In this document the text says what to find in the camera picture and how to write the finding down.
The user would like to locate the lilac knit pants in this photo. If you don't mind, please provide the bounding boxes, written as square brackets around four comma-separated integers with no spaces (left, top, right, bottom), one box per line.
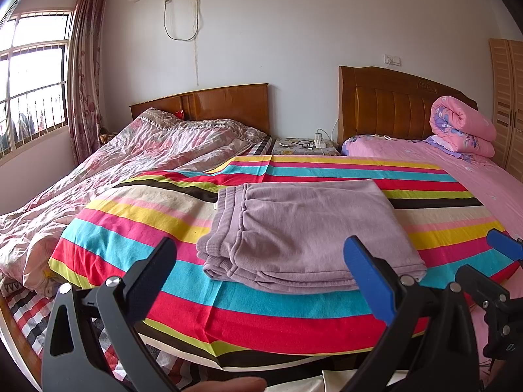
[196,180,427,295]

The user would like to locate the person left hand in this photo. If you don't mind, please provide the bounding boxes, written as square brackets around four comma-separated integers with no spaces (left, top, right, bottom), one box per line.
[183,377,267,392]

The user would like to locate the rainbow striped blanket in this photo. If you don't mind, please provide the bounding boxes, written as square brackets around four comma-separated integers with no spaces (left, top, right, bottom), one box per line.
[49,155,522,369]

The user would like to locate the checkered bed sheet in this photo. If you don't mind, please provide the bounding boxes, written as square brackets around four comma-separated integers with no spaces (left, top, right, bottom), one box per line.
[5,137,271,366]

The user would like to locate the rolled pink floral quilt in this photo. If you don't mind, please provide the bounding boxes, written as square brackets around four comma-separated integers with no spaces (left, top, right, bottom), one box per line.
[425,96,497,158]

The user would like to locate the pink floral satin duvet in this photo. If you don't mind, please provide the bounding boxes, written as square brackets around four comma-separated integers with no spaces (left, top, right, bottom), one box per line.
[1,108,269,297]

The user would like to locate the light wooden wardrobe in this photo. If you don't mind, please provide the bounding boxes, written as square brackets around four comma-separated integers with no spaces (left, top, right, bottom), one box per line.
[489,38,523,181]

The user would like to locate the wooden headboard right bed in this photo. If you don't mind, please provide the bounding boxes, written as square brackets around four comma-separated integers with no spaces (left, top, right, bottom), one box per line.
[338,66,478,143]

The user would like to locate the wooden headboard bed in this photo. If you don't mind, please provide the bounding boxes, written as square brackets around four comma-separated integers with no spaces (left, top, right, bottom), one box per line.
[129,83,270,134]
[338,66,478,143]

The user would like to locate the nightstand with clutter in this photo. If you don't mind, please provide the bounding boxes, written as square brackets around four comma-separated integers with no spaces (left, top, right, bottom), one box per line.
[271,138,340,156]

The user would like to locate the wooden headboard left bed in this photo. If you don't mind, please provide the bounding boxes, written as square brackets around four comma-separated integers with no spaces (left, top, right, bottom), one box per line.
[129,83,270,134]

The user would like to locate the window with metal bars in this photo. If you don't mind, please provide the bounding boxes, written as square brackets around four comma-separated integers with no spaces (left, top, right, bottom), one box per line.
[0,11,72,157]

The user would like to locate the floral maroon curtain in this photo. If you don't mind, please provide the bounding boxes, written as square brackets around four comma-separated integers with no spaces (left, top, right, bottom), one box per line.
[66,0,106,164]

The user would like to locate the white wall socket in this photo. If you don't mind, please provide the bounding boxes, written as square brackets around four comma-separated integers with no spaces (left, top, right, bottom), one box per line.
[383,54,401,66]

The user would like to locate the air conditioner power cable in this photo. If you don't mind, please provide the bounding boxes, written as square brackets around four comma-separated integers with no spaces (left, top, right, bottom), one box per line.
[163,0,202,87]

